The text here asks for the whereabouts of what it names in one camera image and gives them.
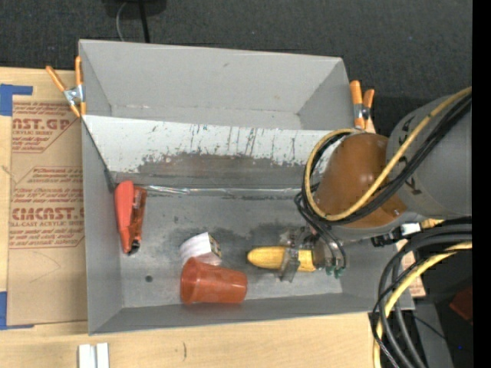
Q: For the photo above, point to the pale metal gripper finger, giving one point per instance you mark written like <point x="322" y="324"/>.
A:
<point x="290" y="266"/>
<point x="293" y="240"/>

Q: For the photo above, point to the yellow toy corn cob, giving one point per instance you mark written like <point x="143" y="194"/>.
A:
<point x="266" y="258"/>

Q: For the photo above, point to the orange plastic cup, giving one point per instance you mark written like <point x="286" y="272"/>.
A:
<point x="213" y="284"/>

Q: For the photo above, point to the small white box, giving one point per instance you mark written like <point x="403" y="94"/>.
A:
<point x="197" y="247"/>

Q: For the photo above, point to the grey metal bin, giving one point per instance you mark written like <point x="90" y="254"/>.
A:
<point x="215" y="90"/>

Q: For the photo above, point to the orange-red plastic tool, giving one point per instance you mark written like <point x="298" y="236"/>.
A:
<point x="124" y="213"/>

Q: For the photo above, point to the brown cardboard board, red print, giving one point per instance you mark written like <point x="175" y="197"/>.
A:
<point x="46" y="190"/>

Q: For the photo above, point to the black cylinder on white bracket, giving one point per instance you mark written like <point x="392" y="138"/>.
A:
<point x="385" y="240"/>

